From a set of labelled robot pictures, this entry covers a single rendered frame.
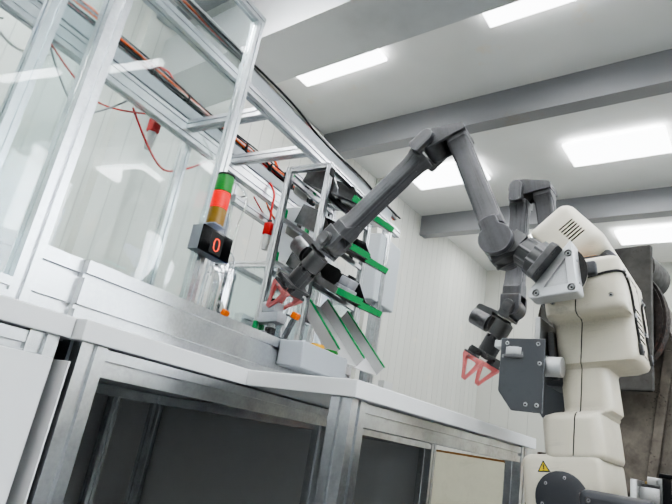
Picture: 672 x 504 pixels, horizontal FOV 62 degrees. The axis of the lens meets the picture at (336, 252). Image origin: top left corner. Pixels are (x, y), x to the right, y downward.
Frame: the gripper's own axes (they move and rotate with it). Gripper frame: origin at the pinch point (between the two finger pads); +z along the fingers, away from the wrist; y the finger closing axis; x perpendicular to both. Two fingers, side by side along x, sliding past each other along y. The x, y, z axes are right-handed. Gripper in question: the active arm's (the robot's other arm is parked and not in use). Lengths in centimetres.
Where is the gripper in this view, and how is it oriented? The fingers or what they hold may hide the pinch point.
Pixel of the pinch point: (273, 306)
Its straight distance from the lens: 161.0
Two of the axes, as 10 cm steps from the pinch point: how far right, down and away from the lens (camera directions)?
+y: -4.9, -3.5, -8.0
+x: 5.5, 5.8, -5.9
